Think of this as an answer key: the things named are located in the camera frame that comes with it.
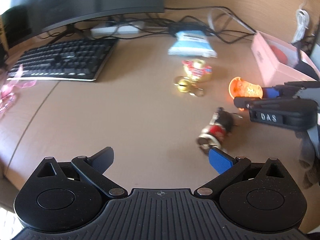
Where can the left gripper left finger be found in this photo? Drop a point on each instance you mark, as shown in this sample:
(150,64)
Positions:
(91,169)

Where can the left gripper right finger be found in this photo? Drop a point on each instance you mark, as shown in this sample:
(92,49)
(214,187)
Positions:
(230,170)

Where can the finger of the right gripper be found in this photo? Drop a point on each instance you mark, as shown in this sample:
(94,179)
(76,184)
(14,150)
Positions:
(279,91)
(247,102)

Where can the orange red figurine toy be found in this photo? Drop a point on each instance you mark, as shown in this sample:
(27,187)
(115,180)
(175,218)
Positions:
(241,88)

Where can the red black doll keychain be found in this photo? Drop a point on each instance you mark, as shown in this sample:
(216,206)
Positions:
(219,127)

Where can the black gloved right hand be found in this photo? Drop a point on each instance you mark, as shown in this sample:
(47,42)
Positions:
(308,160)

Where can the pink cardboard box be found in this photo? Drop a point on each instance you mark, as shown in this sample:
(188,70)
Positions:
(276,60)

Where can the blue white tissue pack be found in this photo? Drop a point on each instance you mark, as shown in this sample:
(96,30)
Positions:
(192,43)

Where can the black power adapter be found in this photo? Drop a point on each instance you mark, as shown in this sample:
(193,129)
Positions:
(174,28)

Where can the black keyboard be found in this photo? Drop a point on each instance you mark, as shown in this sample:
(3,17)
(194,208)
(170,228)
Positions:
(73,60)

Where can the pink ribbon wrapper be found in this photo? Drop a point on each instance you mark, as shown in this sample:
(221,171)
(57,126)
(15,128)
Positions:
(9,90)

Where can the white power strip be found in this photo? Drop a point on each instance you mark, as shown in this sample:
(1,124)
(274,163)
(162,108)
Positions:
(106,29)

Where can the computer monitor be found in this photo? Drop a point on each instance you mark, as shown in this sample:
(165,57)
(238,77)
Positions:
(23,19)

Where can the camera keychain with gold bell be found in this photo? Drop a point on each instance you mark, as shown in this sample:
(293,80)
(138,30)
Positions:
(196,71)

